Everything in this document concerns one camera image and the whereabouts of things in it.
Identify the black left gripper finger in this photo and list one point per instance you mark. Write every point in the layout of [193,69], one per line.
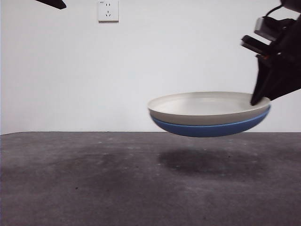
[54,3]

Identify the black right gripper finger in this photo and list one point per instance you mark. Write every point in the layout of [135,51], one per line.
[261,80]
[284,75]

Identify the white round plate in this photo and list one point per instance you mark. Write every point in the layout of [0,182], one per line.
[200,108]

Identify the blue round plate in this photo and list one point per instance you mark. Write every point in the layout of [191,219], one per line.
[207,130]

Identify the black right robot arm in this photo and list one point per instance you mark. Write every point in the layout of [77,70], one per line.
[291,3]

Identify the pale grey right camera box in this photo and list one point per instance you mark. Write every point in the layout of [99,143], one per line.
[259,26]

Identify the white wall socket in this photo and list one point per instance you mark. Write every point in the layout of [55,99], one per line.
[108,11]

